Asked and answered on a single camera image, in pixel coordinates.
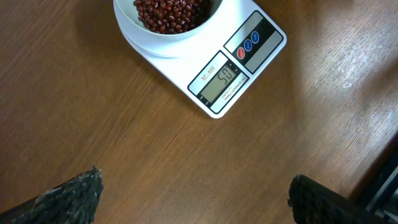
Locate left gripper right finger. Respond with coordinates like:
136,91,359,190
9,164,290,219
287,174,387,224

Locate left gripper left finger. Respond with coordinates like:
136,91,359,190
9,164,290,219
1,167,104,224

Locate white digital kitchen scale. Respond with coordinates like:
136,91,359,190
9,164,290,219
127,0,287,118

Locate white round bowl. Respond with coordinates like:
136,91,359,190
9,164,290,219
113,0,226,58

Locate red beans in bowl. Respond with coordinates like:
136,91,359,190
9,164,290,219
133,0,213,35

